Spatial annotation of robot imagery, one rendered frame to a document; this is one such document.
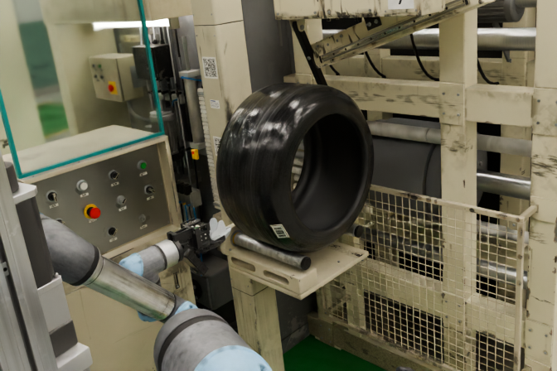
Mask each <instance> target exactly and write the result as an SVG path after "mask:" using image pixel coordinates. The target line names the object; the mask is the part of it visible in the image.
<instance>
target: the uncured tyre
mask: <svg viewBox="0 0 557 371"><path fill-rule="evenodd" d="M302 140H303V145H304V159H303V169H302V172H301V175H300V177H299V180H298V183H297V184H296V186H295V188H294V190H293V192H292V194H291V174H292V168H293V161H294V158H295V155H296V152H297V150H298V147H299V145H300V143H301V141H302ZM373 170H374V146H373V141H372V136H371V131H370V129H369V126H368V123H367V121H366V119H365V117H364V115H363V113H362V111H361V110H360V108H359V107H358V105H357V104H356V102H355V101H354V100H353V99H352V98H351V97H350V96H349V95H347V94H345V93H344V92H342V91H340V90H338V89H335V88H333V87H331V86H327V85H320V84H300V83H288V82H283V83H277V84H271V85H268V86H265V87H263V88H261V89H258V90H257V91H255V92H253V93H252V94H251V95H250V96H249V97H247V98H246V99H245V100H244V101H243V102H242V103H241V104H240V106H239V107H238V108H237V109H236V110H235V112H234V113H233V115H232V116H231V118H230V120H229V122H228V123H227V125H226V127H225V131H224V132H223V135H222V138H221V140H220V145H219V150H218V154H217V160H216V184H217V189H218V193H219V197H220V202H221V203H222V206H223V208H224V210H225V212H226V214H227V215H228V217H229V218H230V220H231V221H232V223H233V224H234V225H235V226H236V227H237V228H239V229H240V230H241V231H242V232H243V233H245V234H246V235H248V236H250V237H251V238H253V239H257V240H259V241H262V242H265V243H268V244H271V245H273V246H276V247H279V248H282V249H285V250H288V251H290V252H295V253H310V252H316V251H318V250H321V249H323V248H325V247H327V246H329V245H330V244H332V243H334V242H335V241H336V240H337V239H339V238H340V237H341V236H342V235H343V234H344V233H345V232H346V231H347V230H348V229H349V228H350V227H351V226H352V225H353V223H354V222H355V221H356V219H357V217H358V216H359V214H360V212H361V210H362V208H363V206H364V204H365V202H366V199H367V196H368V194H369V190H370V187H371V181H372V176H373ZM275 224H281V225H282V226H283V227H284V229H285V230H286V232H287V234H288V236H289V238H278V237H277V236H276V234H275V233H274V231H273V230H272V228H271V227H270V225H275Z"/></svg>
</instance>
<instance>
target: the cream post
mask: <svg viewBox="0 0 557 371"><path fill-rule="evenodd" d="M191 11H192V17H193V23H194V29H195V35H196V45H197V51H198V57H199V63H200V69H201V80H202V86H203V92H204V98H205V104H206V115H207V121H208V127H209V132H210V138H211V149H212V154H213V160H214V167H215V173H216V160H217V156H216V151H215V145H214V139H213V136H214V137H222V135H223V132H224V131H225V127H226V125H227V123H228V122H229V120H230V118H231V116H232V115H233V113H234V112H235V110H236V109H237V108H238V107H239V106H240V104H241V103H242V102H243V101H244V100H245V99H246V98H247V97H249V96H250V95H251V94H252V90H251V83H250V76H249V63H248V56H247V49H246V41H245V28H244V21H243V13H242V6H241V0H191ZM202 57H215V58H216V68H217V74H218V79H210V78H205V76H204V70H203V64H202ZM210 99H212V100H219V104H220V108H212V107H211V101H210ZM219 202H220V197H219ZM220 211H221V218H222V220H223V222H224V224H225V226H228V225H230V224H233V223H232V221H231V220H230V218H229V217H228V215H227V214H226V212H225V210H224V208H223V206H222V203H221V202H220ZM229 270H230V268H229ZM230 281H231V287H232V293H233V299H234V305H235V315H236V321H237V327H238V333H239V336H240V337H241V338H242V339H243V340H244V341H245V342H246V344H247V345H248V346H249V347H250V348H251V349H252V350H253V351H254V352H256V353H257V354H259V355H260V356H261V357H262V358H263V359H264V360H265V361H266V362H267V363H268V365H269V367H270V368H271V369H272V371H284V364H283V351H282V343H281V336H280V329H279V315H278V308H277V302H276V294H275V289H273V288H272V287H268V286H266V285H264V284H262V283H260V282H257V281H255V280H253V279H250V278H248V277H245V276H243V275H241V274H239V273H237V272H233V271H231V270H230Z"/></svg>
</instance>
